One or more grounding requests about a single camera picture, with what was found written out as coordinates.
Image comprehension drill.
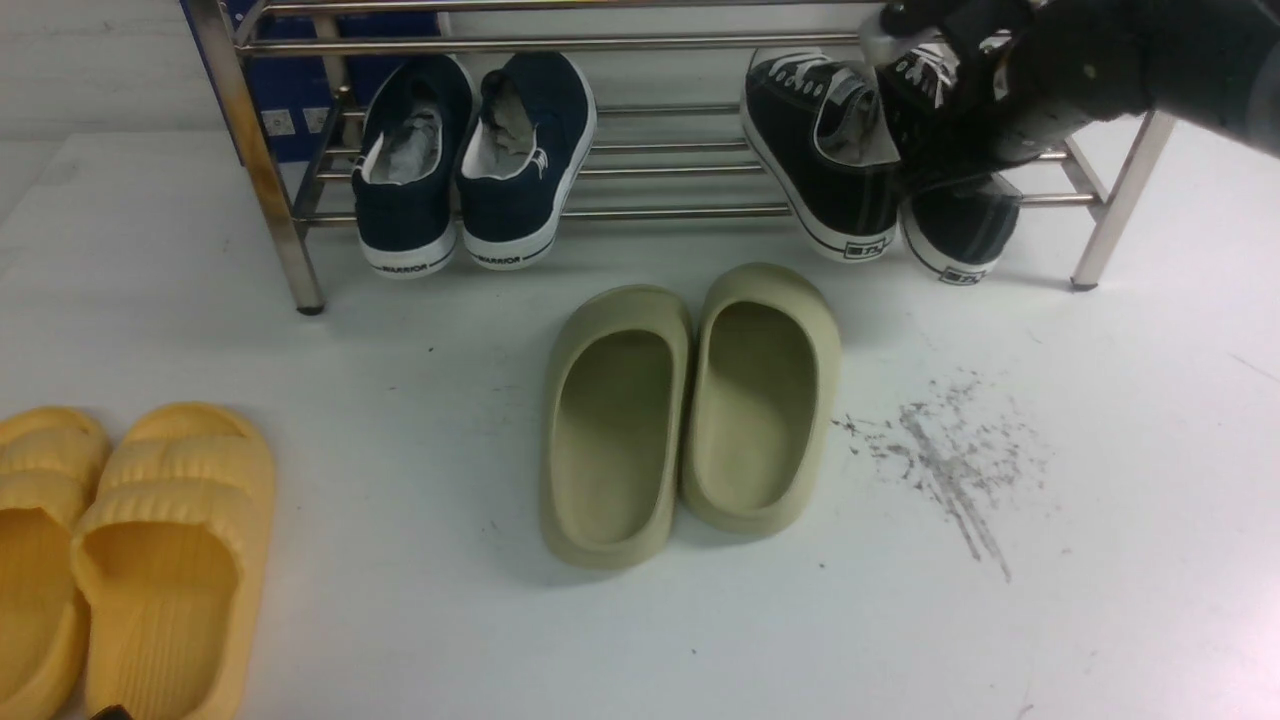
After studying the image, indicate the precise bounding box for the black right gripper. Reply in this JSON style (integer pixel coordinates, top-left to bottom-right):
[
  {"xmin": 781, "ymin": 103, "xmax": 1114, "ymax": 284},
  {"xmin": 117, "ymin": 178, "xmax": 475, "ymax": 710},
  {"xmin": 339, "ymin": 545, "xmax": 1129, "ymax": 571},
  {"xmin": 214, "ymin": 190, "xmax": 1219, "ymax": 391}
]
[{"xmin": 879, "ymin": 1, "xmax": 1151, "ymax": 195}]

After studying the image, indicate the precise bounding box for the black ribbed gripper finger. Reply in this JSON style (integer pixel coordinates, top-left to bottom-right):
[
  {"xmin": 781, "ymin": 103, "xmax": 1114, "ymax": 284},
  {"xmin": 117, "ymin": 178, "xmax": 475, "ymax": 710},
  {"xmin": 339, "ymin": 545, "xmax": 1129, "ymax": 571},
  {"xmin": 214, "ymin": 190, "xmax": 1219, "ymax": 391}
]
[{"xmin": 90, "ymin": 706, "xmax": 133, "ymax": 720}]

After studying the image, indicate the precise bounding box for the black canvas sneaker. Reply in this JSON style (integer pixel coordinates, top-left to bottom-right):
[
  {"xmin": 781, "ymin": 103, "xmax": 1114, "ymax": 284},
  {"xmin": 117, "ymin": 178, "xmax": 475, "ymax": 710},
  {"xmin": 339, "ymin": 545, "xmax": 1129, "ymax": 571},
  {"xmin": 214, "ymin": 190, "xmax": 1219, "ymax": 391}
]
[
  {"xmin": 740, "ymin": 47, "xmax": 900, "ymax": 264},
  {"xmin": 877, "ymin": 46, "xmax": 1023, "ymax": 286}
]

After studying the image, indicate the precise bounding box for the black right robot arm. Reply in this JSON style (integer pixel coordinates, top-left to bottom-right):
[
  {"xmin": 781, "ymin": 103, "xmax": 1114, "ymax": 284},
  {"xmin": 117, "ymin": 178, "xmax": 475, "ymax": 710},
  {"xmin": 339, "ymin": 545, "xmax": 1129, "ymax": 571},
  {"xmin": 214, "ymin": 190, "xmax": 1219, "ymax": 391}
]
[{"xmin": 859, "ymin": 1, "xmax": 1279, "ymax": 193}]

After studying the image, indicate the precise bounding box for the stainless steel shoe rack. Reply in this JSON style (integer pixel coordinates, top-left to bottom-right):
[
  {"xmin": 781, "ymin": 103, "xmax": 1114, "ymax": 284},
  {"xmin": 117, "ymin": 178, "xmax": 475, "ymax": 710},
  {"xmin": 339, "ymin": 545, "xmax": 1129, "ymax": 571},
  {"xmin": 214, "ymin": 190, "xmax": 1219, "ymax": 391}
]
[{"xmin": 183, "ymin": 1, "xmax": 1175, "ymax": 316}]

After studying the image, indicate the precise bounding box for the right yellow ribbed slipper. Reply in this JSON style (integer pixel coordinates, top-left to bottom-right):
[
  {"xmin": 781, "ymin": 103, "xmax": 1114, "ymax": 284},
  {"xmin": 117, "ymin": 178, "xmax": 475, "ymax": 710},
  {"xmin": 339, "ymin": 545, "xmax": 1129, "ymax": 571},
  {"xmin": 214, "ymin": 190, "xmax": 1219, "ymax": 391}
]
[{"xmin": 70, "ymin": 402, "xmax": 276, "ymax": 719}]

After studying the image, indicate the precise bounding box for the yellow ribbed slipper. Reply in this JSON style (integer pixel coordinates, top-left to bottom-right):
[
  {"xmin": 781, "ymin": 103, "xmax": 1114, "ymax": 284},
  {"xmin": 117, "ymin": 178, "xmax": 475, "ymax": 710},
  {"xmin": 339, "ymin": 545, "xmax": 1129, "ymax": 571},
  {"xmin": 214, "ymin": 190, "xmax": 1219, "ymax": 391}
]
[
  {"xmin": 1, "ymin": 406, "xmax": 110, "ymax": 719},
  {"xmin": 70, "ymin": 402, "xmax": 276, "ymax": 719}
]

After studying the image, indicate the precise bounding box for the left yellow ribbed slipper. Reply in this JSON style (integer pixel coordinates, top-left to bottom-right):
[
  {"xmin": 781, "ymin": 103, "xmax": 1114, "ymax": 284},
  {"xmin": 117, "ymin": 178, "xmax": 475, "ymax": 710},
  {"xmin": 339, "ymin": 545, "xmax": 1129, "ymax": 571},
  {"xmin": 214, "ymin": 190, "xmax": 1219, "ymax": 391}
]
[{"xmin": 1, "ymin": 406, "xmax": 110, "ymax": 719}]

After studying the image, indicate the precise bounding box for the right olive foam slide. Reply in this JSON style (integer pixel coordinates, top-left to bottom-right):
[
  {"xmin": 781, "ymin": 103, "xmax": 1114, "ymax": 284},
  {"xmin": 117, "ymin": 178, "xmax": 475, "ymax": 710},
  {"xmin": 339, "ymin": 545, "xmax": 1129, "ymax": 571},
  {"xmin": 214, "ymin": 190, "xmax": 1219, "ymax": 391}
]
[{"xmin": 681, "ymin": 263, "xmax": 844, "ymax": 537}]

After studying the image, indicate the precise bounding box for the olive foam slide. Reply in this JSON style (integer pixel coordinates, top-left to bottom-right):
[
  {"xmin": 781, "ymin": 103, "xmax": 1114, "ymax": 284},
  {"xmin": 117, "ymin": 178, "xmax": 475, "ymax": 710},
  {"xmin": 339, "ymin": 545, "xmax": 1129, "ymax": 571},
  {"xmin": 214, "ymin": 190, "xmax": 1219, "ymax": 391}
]
[
  {"xmin": 539, "ymin": 284, "xmax": 692, "ymax": 571},
  {"xmin": 681, "ymin": 263, "xmax": 844, "ymax": 537}
]

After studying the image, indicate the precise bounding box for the right navy canvas sneaker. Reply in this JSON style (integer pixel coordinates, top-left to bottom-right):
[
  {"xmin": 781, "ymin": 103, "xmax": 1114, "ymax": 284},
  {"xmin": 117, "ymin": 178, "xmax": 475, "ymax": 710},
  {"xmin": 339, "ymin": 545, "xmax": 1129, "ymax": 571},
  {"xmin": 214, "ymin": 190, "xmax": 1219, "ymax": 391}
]
[{"xmin": 456, "ymin": 53, "xmax": 598, "ymax": 272}]

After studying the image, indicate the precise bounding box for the navy canvas sneaker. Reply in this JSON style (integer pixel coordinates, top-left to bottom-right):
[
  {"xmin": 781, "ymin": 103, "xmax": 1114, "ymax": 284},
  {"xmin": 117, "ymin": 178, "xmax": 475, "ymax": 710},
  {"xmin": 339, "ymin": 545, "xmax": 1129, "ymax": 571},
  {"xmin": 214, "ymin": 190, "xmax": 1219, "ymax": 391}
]
[
  {"xmin": 456, "ymin": 53, "xmax": 598, "ymax": 272},
  {"xmin": 351, "ymin": 55, "xmax": 475, "ymax": 281}
]

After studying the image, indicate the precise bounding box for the left olive foam slide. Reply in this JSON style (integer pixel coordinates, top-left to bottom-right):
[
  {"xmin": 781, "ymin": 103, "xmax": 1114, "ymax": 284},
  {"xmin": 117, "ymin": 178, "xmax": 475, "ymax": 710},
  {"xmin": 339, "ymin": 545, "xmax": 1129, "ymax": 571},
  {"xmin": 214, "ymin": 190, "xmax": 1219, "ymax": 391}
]
[{"xmin": 539, "ymin": 284, "xmax": 692, "ymax": 571}]

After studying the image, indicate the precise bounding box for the left navy canvas sneaker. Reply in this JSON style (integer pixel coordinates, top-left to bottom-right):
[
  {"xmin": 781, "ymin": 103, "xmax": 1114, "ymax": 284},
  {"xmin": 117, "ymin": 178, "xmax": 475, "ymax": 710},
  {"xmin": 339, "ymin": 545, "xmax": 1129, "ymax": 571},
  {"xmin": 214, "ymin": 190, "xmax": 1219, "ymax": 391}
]
[{"xmin": 351, "ymin": 55, "xmax": 475, "ymax": 281}]

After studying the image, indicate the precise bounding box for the blue cardboard box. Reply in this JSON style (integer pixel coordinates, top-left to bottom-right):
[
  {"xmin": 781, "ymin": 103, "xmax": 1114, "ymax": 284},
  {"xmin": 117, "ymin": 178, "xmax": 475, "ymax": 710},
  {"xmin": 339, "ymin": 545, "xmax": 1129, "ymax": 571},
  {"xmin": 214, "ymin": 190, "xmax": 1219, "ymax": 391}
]
[{"xmin": 178, "ymin": 0, "xmax": 442, "ymax": 168}]

